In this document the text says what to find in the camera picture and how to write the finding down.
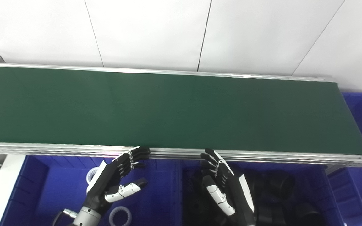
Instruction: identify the green conveyor belt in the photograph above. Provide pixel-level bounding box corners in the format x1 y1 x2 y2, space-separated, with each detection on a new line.
0 62 362 175
0 65 362 156

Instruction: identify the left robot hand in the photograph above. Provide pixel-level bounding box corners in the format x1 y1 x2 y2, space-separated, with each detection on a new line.
85 146 151 216

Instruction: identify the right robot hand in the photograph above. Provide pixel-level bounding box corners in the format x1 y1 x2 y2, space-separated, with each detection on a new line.
199 148 257 226

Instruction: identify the blue bin with black parts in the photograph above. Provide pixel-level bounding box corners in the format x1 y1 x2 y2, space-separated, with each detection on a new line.
177 159 347 226

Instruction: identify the blue bin with white rings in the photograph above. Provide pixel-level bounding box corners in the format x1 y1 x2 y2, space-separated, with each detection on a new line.
0 155 182 226

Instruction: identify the white toothed ring part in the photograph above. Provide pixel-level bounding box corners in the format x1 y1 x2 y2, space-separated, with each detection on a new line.
86 167 100 186
109 206 133 226

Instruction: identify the black cylinder part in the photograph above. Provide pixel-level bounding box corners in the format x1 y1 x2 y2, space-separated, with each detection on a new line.
293 202 326 226
261 171 296 201
255 201 290 226

